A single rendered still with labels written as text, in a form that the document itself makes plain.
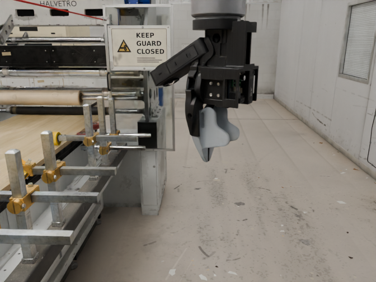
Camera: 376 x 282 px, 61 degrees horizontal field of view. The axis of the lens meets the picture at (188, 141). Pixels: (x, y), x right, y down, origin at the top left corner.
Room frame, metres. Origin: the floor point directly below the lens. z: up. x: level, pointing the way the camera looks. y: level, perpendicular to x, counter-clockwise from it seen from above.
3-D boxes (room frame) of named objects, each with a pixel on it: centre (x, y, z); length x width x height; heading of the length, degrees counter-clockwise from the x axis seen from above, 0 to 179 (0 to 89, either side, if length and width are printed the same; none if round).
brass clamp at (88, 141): (1.80, 0.56, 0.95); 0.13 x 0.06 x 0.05; 178
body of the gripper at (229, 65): (0.47, -0.05, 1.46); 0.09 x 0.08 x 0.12; 58
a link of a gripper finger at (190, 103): (0.47, -0.01, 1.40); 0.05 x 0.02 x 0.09; 148
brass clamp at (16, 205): (1.05, 0.59, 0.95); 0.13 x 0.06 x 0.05; 178
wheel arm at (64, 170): (1.31, 0.50, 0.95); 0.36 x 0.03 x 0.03; 88
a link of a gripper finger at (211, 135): (0.46, -0.04, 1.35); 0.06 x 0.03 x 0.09; 58
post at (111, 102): (2.28, 0.55, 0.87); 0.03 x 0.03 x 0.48; 88
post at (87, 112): (1.78, 0.57, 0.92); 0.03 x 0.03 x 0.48; 88
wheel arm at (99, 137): (1.82, 0.55, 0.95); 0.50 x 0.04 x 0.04; 88
